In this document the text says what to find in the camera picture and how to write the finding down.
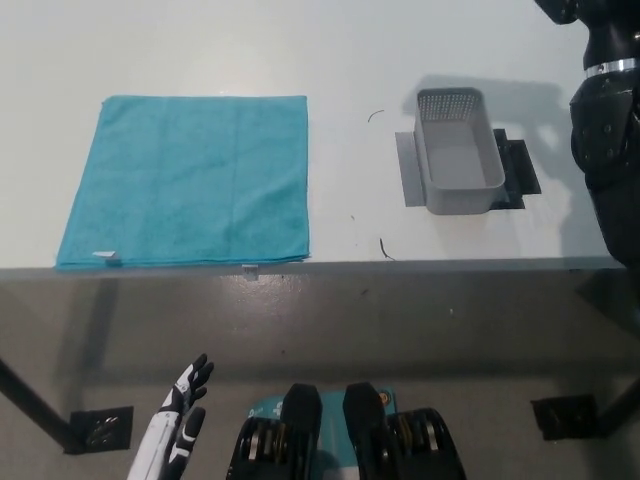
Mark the white and black left hand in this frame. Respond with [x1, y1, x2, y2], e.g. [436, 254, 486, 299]
[127, 353, 215, 480]

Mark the black floor mounting plate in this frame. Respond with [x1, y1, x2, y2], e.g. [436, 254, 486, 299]
[69, 405, 135, 454]
[530, 394, 600, 441]

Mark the teal microfibre cloth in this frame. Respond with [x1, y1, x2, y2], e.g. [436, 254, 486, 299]
[54, 94, 312, 272]

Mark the grey perforated plastic basket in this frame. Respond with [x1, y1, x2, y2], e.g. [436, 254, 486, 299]
[415, 87, 506, 217]

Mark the grey and black base plate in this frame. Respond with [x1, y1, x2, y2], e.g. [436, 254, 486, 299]
[492, 128, 543, 210]

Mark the dark table bracket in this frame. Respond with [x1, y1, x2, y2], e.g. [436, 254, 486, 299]
[573, 269, 640, 321]

